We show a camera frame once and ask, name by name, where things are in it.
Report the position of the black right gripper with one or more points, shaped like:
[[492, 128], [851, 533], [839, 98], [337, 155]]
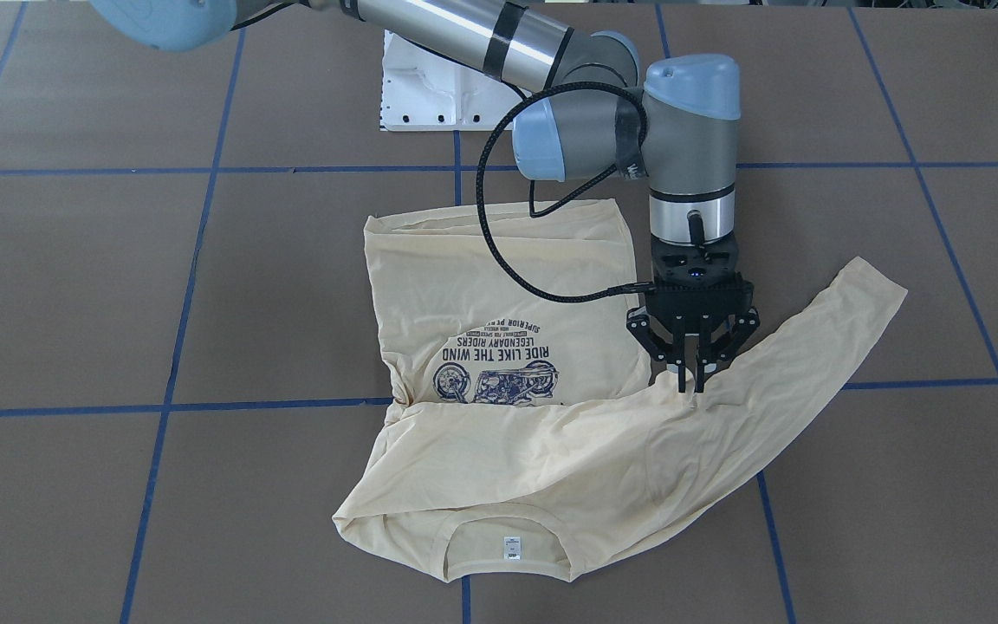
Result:
[[643, 328]]

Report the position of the cream long-sleeve printed shirt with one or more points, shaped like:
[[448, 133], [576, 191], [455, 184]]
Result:
[[530, 437]]

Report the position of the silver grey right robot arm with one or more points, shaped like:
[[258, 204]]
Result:
[[589, 111]]

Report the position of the blue tape grid lines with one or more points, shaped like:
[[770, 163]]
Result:
[[189, 372]]

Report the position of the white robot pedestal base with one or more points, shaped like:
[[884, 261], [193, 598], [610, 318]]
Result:
[[422, 92]]

